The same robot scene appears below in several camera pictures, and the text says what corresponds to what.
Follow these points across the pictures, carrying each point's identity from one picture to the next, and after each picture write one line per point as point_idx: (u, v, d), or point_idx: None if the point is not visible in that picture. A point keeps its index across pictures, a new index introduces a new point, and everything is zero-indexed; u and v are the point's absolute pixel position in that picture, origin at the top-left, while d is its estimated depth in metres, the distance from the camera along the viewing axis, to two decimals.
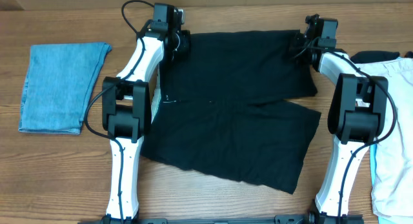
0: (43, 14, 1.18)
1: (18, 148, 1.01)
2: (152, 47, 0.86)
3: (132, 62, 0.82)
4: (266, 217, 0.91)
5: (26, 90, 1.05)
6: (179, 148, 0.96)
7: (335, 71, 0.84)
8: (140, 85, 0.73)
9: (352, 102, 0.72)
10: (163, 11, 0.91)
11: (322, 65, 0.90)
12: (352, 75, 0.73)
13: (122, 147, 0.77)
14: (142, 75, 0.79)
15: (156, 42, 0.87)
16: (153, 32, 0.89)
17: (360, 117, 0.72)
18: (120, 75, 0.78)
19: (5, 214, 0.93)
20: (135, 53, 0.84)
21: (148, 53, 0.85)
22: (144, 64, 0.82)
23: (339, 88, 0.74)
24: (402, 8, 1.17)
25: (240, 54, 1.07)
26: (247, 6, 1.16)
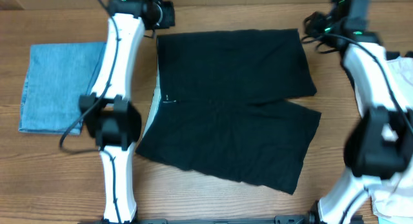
0: (42, 13, 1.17)
1: (18, 148, 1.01)
2: (130, 29, 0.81)
3: (108, 61, 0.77)
4: (266, 218, 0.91)
5: (26, 90, 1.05)
6: (179, 148, 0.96)
7: (361, 77, 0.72)
8: (120, 105, 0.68)
9: (376, 142, 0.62)
10: None
11: (348, 59, 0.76)
12: (382, 109, 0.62)
13: (112, 157, 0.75)
14: (120, 85, 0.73)
15: (132, 22, 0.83)
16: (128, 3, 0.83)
17: (383, 157, 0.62)
18: (95, 91, 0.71)
19: (6, 215, 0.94)
20: (110, 47, 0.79)
21: (124, 44, 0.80)
22: (122, 66, 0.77)
23: (362, 122, 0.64)
24: (402, 7, 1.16)
25: (240, 53, 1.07)
26: (247, 6, 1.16)
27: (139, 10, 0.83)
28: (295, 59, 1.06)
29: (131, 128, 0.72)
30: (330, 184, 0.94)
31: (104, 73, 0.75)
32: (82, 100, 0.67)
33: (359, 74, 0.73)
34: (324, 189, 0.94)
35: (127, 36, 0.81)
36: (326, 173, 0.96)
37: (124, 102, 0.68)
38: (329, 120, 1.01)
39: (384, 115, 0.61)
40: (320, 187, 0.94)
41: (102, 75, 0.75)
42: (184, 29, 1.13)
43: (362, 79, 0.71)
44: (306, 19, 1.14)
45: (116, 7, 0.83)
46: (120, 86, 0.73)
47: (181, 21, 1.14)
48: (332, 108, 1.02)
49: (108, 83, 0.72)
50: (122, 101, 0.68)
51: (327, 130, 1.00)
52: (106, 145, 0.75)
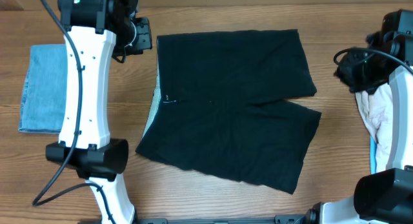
0: (43, 14, 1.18)
1: (18, 148, 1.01)
2: (95, 50, 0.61)
3: (72, 101, 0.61)
4: (267, 217, 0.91)
5: (26, 90, 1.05)
6: (178, 149, 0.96)
7: (402, 112, 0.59)
8: (95, 156, 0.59)
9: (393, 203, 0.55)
10: None
11: (394, 80, 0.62)
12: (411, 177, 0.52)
13: (99, 186, 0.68)
14: (91, 131, 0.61)
15: (96, 39, 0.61)
16: (85, 6, 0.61)
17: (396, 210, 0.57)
18: (64, 139, 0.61)
19: (6, 214, 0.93)
20: (72, 77, 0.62)
21: (89, 73, 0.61)
22: (91, 106, 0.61)
23: (384, 177, 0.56)
24: (402, 8, 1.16)
25: (240, 53, 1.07)
26: (247, 6, 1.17)
27: (104, 10, 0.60)
28: (295, 59, 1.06)
29: (117, 164, 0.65)
30: (330, 184, 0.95)
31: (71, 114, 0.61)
32: (50, 152, 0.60)
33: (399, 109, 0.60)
34: (324, 189, 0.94)
35: (91, 61, 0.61)
36: (326, 172, 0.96)
37: (98, 152, 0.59)
38: (329, 120, 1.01)
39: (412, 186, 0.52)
40: (320, 187, 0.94)
41: (69, 116, 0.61)
42: (184, 30, 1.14)
43: (401, 112, 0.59)
44: (306, 19, 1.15)
45: (70, 15, 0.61)
46: (92, 134, 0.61)
47: (181, 21, 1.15)
48: (332, 107, 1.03)
49: (78, 131, 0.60)
50: (95, 152, 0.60)
51: (327, 130, 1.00)
52: (90, 176, 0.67)
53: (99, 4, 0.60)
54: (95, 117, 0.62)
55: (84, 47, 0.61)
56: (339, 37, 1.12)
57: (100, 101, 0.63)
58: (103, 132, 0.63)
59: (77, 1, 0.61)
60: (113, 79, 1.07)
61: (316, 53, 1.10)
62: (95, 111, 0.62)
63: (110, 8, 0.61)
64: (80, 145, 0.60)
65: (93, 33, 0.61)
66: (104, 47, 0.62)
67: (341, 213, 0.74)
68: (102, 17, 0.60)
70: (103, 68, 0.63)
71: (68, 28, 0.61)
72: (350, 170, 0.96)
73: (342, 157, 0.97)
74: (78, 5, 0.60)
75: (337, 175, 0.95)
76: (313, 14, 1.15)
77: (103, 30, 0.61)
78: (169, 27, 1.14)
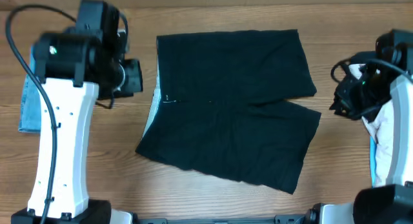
0: (43, 13, 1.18)
1: (18, 148, 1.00)
2: (71, 106, 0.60)
3: (46, 165, 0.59)
4: (267, 217, 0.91)
5: (26, 90, 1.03)
6: (178, 149, 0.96)
7: (404, 121, 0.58)
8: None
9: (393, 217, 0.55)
10: (92, 15, 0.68)
11: (395, 89, 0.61)
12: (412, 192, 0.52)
13: None
14: (65, 196, 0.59)
15: (73, 93, 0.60)
16: (62, 55, 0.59)
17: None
18: (34, 206, 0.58)
19: (6, 214, 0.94)
20: (47, 137, 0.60)
21: (65, 133, 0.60)
22: (66, 169, 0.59)
23: (385, 192, 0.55)
24: (402, 8, 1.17)
25: (239, 52, 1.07)
26: (246, 6, 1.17)
27: (83, 61, 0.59)
28: (295, 59, 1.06)
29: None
30: (330, 184, 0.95)
31: (45, 172, 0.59)
32: (19, 223, 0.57)
33: (402, 119, 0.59)
34: (324, 189, 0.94)
35: (68, 121, 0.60)
36: (326, 172, 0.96)
37: (73, 221, 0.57)
38: (329, 120, 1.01)
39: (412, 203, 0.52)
40: (320, 187, 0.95)
41: (40, 181, 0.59)
42: (184, 30, 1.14)
43: (402, 128, 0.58)
44: (306, 19, 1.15)
45: (47, 66, 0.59)
46: (66, 200, 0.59)
47: (181, 21, 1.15)
48: None
49: (50, 198, 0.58)
50: (69, 222, 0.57)
51: (327, 130, 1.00)
52: None
53: (78, 53, 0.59)
54: (70, 181, 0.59)
55: (60, 102, 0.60)
56: (339, 37, 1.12)
57: (77, 160, 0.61)
58: (80, 198, 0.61)
59: (52, 51, 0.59)
60: None
61: (316, 53, 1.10)
62: (70, 174, 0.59)
63: (90, 58, 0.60)
64: (51, 213, 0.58)
65: (72, 86, 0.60)
66: (82, 104, 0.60)
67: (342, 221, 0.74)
68: (82, 68, 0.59)
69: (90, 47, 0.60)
70: (81, 127, 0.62)
71: (43, 81, 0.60)
72: (350, 170, 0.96)
73: (342, 157, 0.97)
74: (55, 57, 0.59)
75: (336, 175, 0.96)
76: (313, 14, 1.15)
77: (82, 83, 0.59)
78: (169, 27, 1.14)
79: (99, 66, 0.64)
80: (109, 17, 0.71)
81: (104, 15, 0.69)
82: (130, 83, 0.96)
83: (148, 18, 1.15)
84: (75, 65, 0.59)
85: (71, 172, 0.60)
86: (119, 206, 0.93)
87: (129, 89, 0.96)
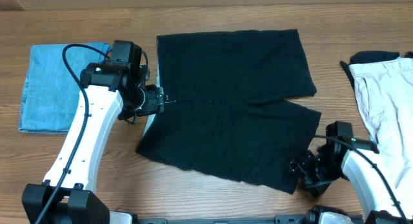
0: (43, 13, 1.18)
1: (18, 148, 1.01)
2: (103, 102, 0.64)
3: (71, 142, 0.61)
4: (266, 217, 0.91)
5: (26, 90, 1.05)
6: (178, 149, 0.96)
7: (362, 184, 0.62)
8: (79, 197, 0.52)
9: None
10: (126, 49, 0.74)
11: (345, 165, 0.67)
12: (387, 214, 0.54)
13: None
14: (80, 174, 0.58)
15: (108, 95, 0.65)
16: (104, 74, 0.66)
17: None
18: (50, 177, 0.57)
19: (5, 214, 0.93)
20: (77, 123, 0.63)
21: (95, 119, 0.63)
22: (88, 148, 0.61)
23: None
24: (401, 8, 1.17)
25: (239, 52, 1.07)
26: (246, 6, 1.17)
27: (117, 83, 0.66)
28: (295, 59, 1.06)
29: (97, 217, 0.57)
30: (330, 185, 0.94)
31: (68, 150, 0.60)
32: (28, 193, 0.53)
33: (360, 183, 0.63)
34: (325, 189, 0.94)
35: (99, 112, 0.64)
36: None
37: (82, 193, 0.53)
38: (329, 120, 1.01)
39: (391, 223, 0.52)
40: None
41: (61, 157, 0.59)
42: (184, 30, 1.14)
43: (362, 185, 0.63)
44: (306, 19, 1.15)
45: (90, 79, 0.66)
46: (81, 175, 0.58)
47: (181, 21, 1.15)
48: (332, 107, 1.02)
49: (67, 169, 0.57)
50: (80, 191, 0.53)
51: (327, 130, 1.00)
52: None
53: (116, 76, 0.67)
54: (88, 157, 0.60)
55: (95, 99, 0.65)
56: (339, 37, 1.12)
57: (99, 145, 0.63)
58: (91, 183, 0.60)
59: (97, 70, 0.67)
60: None
61: (316, 53, 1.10)
62: (90, 153, 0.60)
63: (124, 82, 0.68)
64: (66, 184, 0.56)
65: (106, 90, 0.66)
66: (114, 102, 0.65)
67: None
68: (117, 83, 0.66)
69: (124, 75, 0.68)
70: (108, 120, 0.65)
71: (85, 85, 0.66)
72: None
73: None
74: (99, 73, 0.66)
75: None
76: (313, 14, 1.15)
77: (115, 90, 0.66)
78: (168, 27, 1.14)
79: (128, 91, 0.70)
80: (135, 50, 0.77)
81: (132, 48, 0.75)
82: (149, 104, 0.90)
83: (148, 19, 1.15)
84: (111, 83, 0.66)
85: (91, 150, 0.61)
86: (118, 207, 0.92)
87: (148, 109, 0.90)
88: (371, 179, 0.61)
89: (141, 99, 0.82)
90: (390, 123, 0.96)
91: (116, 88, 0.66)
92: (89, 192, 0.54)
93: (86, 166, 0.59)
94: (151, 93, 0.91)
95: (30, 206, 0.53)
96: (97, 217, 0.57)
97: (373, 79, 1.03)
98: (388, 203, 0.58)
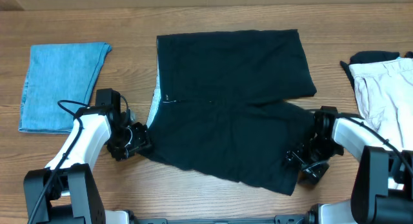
0: (42, 13, 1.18)
1: (18, 148, 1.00)
2: (94, 121, 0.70)
3: (66, 146, 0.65)
4: (267, 217, 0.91)
5: (26, 90, 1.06)
6: (179, 148, 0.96)
7: (354, 141, 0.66)
8: (76, 172, 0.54)
9: (384, 186, 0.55)
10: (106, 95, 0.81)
11: (337, 134, 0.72)
12: (381, 148, 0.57)
13: None
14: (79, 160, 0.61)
15: (98, 119, 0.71)
16: (93, 109, 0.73)
17: (395, 203, 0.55)
18: (50, 164, 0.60)
19: (6, 214, 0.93)
20: (70, 136, 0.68)
21: (88, 131, 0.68)
22: (81, 146, 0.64)
23: (363, 163, 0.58)
24: (402, 8, 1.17)
25: (239, 51, 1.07)
26: (247, 6, 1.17)
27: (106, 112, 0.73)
28: (295, 59, 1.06)
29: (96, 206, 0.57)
30: (330, 184, 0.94)
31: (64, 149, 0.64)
32: (30, 176, 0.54)
33: (352, 140, 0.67)
34: (325, 188, 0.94)
35: (91, 125, 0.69)
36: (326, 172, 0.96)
37: (80, 169, 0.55)
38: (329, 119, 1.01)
39: (383, 153, 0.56)
40: (320, 186, 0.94)
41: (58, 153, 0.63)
42: (184, 29, 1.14)
43: (354, 141, 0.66)
44: (306, 19, 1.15)
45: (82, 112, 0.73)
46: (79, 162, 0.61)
47: (181, 21, 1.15)
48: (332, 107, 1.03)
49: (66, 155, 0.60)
50: (79, 166, 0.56)
51: None
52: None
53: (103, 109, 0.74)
54: (84, 152, 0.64)
55: (88, 121, 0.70)
56: (339, 37, 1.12)
57: (91, 152, 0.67)
58: None
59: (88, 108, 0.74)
60: (113, 79, 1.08)
61: (316, 52, 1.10)
62: (85, 148, 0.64)
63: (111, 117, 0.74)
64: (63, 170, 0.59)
65: (97, 116, 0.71)
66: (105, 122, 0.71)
67: (340, 217, 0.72)
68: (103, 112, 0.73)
69: (110, 110, 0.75)
70: (99, 135, 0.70)
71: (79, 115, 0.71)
72: (350, 170, 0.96)
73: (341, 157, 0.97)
74: (88, 109, 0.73)
75: (337, 175, 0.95)
76: (313, 14, 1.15)
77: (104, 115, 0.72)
78: (168, 26, 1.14)
79: (115, 123, 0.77)
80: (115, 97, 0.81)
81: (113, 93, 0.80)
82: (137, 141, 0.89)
83: (148, 19, 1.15)
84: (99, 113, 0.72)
85: (86, 147, 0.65)
86: (119, 206, 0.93)
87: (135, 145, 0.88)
88: (362, 133, 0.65)
89: (130, 135, 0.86)
90: (389, 123, 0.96)
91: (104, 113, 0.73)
92: (86, 166, 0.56)
93: (82, 159, 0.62)
94: (137, 130, 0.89)
95: (30, 192, 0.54)
96: (97, 200, 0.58)
97: (373, 79, 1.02)
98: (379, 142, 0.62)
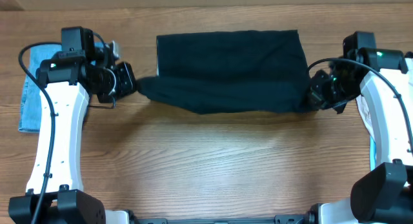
0: (43, 13, 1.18)
1: (18, 148, 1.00)
2: (68, 98, 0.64)
3: (45, 145, 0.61)
4: (267, 217, 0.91)
5: (26, 90, 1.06)
6: (184, 88, 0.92)
7: (380, 120, 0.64)
8: (66, 200, 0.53)
9: (387, 205, 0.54)
10: (75, 37, 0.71)
11: (364, 86, 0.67)
12: (400, 169, 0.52)
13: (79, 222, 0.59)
14: (64, 171, 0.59)
15: (71, 91, 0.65)
16: (61, 69, 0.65)
17: (393, 213, 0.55)
18: (32, 186, 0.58)
19: (5, 214, 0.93)
20: (44, 127, 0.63)
21: (62, 118, 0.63)
22: (62, 146, 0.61)
23: (377, 174, 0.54)
24: (401, 8, 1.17)
25: (239, 50, 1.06)
26: (246, 6, 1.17)
27: (77, 75, 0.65)
28: (295, 59, 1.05)
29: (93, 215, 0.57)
30: (330, 184, 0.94)
31: (44, 149, 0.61)
32: (13, 206, 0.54)
33: (377, 115, 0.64)
34: (325, 188, 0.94)
35: (65, 109, 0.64)
36: (326, 173, 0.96)
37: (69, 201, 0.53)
38: (330, 119, 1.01)
39: (401, 179, 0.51)
40: (320, 186, 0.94)
41: (39, 163, 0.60)
42: (184, 29, 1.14)
43: (381, 122, 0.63)
44: (306, 19, 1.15)
45: (46, 77, 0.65)
46: (64, 175, 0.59)
47: (181, 21, 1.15)
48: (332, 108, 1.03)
49: (48, 173, 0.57)
50: (66, 193, 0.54)
51: (327, 130, 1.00)
52: None
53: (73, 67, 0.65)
54: (67, 158, 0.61)
55: (59, 97, 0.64)
56: (338, 37, 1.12)
57: (74, 139, 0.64)
58: (75, 173, 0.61)
59: (53, 66, 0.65)
60: None
61: (316, 53, 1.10)
62: (66, 151, 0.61)
63: (83, 73, 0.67)
64: (50, 188, 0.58)
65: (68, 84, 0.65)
66: (78, 96, 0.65)
67: (340, 214, 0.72)
68: (75, 73, 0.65)
69: (82, 64, 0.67)
70: (77, 115, 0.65)
71: (44, 86, 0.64)
72: (350, 170, 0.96)
73: (341, 158, 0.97)
74: (53, 69, 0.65)
75: (337, 175, 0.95)
76: (313, 14, 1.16)
77: (76, 82, 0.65)
78: (168, 27, 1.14)
79: (90, 81, 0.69)
80: (86, 35, 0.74)
81: (82, 36, 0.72)
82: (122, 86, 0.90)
83: (148, 19, 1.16)
84: (70, 77, 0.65)
85: (67, 150, 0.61)
86: (119, 206, 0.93)
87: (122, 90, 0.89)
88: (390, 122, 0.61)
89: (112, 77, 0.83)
90: None
91: (76, 81, 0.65)
92: (75, 193, 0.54)
93: (66, 168, 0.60)
94: (122, 71, 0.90)
95: (20, 219, 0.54)
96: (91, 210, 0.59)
97: None
98: (406, 148, 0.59)
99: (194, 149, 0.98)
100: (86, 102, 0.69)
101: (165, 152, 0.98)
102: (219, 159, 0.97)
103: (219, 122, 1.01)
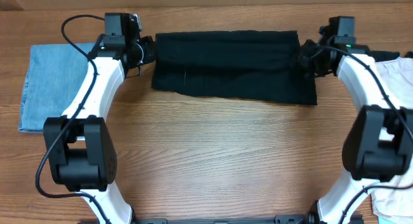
0: (42, 13, 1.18)
1: (18, 148, 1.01)
2: (108, 66, 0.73)
3: (83, 91, 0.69)
4: (266, 217, 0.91)
5: (26, 90, 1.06)
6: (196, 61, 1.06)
7: (356, 86, 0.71)
8: (91, 123, 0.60)
9: (373, 143, 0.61)
10: (117, 22, 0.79)
11: (341, 71, 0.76)
12: (377, 108, 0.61)
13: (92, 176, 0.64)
14: (94, 108, 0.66)
15: (111, 62, 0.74)
16: (108, 51, 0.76)
17: (385, 157, 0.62)
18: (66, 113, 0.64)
19: (5, 214, 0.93)
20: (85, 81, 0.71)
21: (102, 78, 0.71)
22: (97, 95, 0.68)
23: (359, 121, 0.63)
24: (402, 8, 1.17)
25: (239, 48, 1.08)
26: (246, 6, 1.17)
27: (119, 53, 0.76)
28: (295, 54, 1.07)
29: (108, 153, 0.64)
30: (330, 184, 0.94)
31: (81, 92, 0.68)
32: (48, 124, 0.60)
33: (354, 86, 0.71)
34: (324, 188, 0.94)
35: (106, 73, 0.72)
36: (326, 172, 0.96)
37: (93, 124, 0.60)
38: (329, 120, 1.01)
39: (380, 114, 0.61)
40: (320, 186, 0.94)
41: (75, 101, 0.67)
42: (184, 28, 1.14)
43: (357, 89, 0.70)
44: (306, 19, 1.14)
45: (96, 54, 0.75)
46: (94, 110, 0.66)
47: (181, 20, 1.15)
48: (332, 107, 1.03)
49: (82, 106, 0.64)
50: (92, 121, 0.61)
51: (327, 130, 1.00)
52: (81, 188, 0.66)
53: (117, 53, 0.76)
54: (99, 99, 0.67)
55: (102, 64, 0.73)
56: None
57: (106, 97, 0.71)
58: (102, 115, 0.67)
59: (102, 48, 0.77)
60: None
61: None
62: (100, 95, 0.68)
63: (124, 59, 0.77)
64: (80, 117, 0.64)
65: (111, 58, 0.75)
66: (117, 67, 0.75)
67: (336, 191, 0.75)
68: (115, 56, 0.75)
69: (124, 53, 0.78)
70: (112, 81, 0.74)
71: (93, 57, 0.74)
72: None
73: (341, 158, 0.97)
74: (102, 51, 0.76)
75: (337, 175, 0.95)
76: (313, 14, 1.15)
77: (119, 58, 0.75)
78: (168, 26, 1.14)
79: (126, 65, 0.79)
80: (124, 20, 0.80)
81: (122, 20, 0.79)
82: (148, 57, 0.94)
83: (148, 18, 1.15)
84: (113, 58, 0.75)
85: (101, 95, 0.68)
86: None
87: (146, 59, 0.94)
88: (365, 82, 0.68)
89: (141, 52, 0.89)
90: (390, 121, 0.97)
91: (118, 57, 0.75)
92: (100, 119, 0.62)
93: (97, 109, 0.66)
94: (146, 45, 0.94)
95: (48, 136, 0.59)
96: (109, 145, 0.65)
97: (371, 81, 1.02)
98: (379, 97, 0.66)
99: (193, 149, 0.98)
100: (120, 80, 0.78)
101: (166, 153, 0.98)
102: (219, 159, 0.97)
103: (219, 122, 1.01)
